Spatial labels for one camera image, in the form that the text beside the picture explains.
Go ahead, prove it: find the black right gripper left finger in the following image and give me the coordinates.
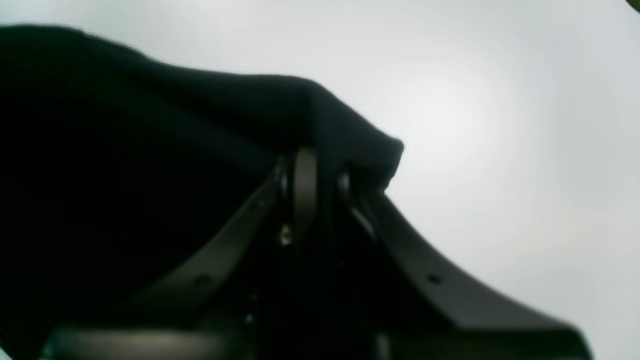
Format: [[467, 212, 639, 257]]
[[42, 148, 318, 360]]

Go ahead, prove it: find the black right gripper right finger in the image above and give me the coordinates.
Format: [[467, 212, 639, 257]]
[[336, 171, 593, 360]]

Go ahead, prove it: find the black T-shirt with emoji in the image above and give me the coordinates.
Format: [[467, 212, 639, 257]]
[[1, 25, 403, 360]]

